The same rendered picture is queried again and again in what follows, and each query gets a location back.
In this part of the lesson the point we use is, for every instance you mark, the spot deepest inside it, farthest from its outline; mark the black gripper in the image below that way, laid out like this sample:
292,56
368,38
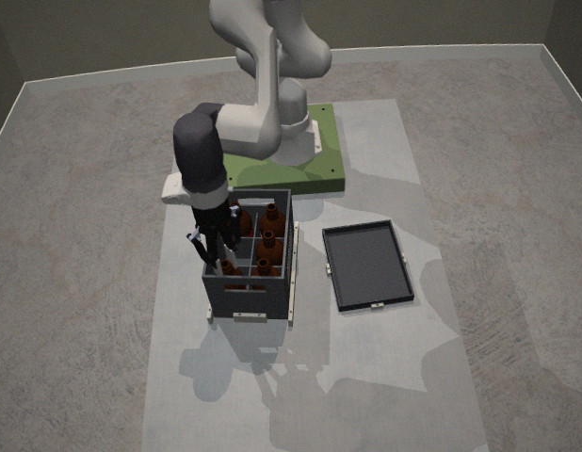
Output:
230,236

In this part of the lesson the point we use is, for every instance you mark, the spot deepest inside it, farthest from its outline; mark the grey divided crate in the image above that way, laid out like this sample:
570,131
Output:
272,301

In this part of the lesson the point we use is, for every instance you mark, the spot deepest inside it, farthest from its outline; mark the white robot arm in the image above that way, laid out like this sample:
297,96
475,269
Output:
276,126

